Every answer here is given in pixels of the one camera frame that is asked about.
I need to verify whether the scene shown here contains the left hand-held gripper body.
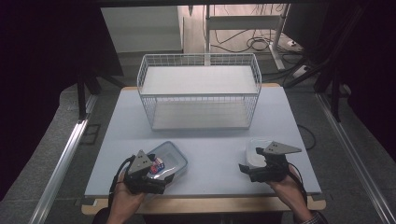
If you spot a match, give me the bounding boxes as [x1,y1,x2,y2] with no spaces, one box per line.
[123,149,167,195]

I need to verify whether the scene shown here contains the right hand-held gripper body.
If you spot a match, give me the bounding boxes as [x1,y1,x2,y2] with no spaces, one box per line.
[247,140,303,184]

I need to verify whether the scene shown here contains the white plastic container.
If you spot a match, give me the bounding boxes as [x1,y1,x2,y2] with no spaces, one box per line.
[246,137,276,171]

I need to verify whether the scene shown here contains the clear container with blue-rimmed lid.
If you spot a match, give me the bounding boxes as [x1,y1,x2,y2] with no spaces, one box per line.
[145,140,189,182]

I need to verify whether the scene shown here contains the white wire rack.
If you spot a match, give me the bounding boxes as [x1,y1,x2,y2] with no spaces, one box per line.
[136,52,262,132]

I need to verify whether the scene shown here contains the person's right hand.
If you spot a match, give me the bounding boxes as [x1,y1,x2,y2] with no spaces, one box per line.
[266,164,310,213]

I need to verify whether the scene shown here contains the person's left hand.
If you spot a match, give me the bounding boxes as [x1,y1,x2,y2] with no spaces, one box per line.
[106,171,148,217]

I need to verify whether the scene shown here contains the pale blue table cover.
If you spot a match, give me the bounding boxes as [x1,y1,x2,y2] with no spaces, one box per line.
[84,86,322,198]

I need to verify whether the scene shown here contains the plaid right sleeve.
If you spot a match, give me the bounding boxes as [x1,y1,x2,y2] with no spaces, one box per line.
[295,210,329,224]

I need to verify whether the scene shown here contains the white power strip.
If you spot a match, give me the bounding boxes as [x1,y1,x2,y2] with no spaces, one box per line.
[291,64,310,79]

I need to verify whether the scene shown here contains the black metal stand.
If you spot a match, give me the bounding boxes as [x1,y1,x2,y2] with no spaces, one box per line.
[76,69,126,121]
[312,66,344,123]

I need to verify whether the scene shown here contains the white cabinet panel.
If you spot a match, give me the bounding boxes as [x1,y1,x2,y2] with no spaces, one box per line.
[100,6,184,54]

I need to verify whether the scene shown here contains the left hand-held gripper cable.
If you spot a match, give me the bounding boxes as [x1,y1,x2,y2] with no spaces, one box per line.
[107,154,136,200]

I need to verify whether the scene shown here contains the hand-held gripper cable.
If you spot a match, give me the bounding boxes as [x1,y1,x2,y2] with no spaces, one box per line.
[107,154,136,200]
[287,161,309,207]

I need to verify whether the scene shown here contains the right hand-held gripper cable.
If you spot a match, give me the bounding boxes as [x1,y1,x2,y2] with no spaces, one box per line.
[287,161,309,207]

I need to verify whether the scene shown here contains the black floor cable loop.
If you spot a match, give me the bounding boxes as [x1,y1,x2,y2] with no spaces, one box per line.
[297,123,318,151]

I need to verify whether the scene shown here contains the aluminium floor rail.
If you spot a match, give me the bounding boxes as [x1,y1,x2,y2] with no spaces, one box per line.
[315,92,396,224]
[28,92,98,224]

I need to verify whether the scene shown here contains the tangled black floor cables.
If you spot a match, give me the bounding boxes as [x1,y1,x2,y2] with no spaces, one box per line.
[209,27,304,85]

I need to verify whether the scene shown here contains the white desk frame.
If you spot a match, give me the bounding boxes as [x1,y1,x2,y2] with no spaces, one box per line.
[204,3,291,71]

